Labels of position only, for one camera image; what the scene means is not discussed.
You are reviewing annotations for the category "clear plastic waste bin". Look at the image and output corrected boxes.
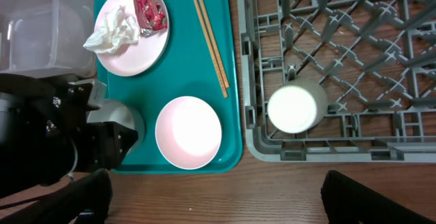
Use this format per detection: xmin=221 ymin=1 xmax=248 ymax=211
xmin=1 ymin=0 xmax=97 ymax=78

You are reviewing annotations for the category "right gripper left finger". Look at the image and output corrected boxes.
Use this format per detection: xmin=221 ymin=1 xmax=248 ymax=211
xmin=1 ymin=169 xmax=112 ymax=224

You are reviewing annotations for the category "grey dishwasher rack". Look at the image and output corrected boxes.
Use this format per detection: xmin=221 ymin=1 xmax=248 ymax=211
xmin=237 ymin=0 xmax=435 ymax=163

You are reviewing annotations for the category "white tissue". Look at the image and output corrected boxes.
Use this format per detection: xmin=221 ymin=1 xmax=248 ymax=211
xmin=83 ymin=5 xmax=140 ymax=54

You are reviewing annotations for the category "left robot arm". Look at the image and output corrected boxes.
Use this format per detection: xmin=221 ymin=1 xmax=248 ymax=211
xmin=1 ymin=74 xmax=138 ymax=197

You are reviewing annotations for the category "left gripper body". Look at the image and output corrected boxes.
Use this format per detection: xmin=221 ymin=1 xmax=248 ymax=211
xmin=1 ymin=74 xmax=138 ymax=187

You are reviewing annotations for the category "wooden chopstick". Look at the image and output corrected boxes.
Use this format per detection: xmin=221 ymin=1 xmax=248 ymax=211
xmin=198 ymin=0 xmax=230 ymax=89
xmin=193 ymin=0 xmax=228 ymax=99

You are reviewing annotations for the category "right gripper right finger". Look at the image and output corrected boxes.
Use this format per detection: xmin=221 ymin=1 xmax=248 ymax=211
xmin=321 ymin=170 xmax=435 ymax=224

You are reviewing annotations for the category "pink bowl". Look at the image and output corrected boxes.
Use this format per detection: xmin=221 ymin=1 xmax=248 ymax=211
xmin=155 ymin=96 xmax=222 ymax=170

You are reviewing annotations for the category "grey bowl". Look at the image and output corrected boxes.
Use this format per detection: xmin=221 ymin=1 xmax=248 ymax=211
xmin=87 ymin=99 xmax=146 ymax=154

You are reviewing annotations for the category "large white plate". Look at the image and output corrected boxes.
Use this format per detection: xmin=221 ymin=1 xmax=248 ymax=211
xmin=95 ymin=0 xmax=170 ymax=76

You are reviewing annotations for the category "white cup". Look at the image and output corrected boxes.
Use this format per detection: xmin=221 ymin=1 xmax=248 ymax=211
xmin=267 ymin=78 xmax=328 ymax=133

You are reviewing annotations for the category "red snack wrapper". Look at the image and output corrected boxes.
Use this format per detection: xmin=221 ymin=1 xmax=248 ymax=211
xmin=134 ymin=0 xmax=168 ymax=37

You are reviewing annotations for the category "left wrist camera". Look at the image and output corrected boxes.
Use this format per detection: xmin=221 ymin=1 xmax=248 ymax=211
xmin=74 ymin=78 xmax=107 ymax=110

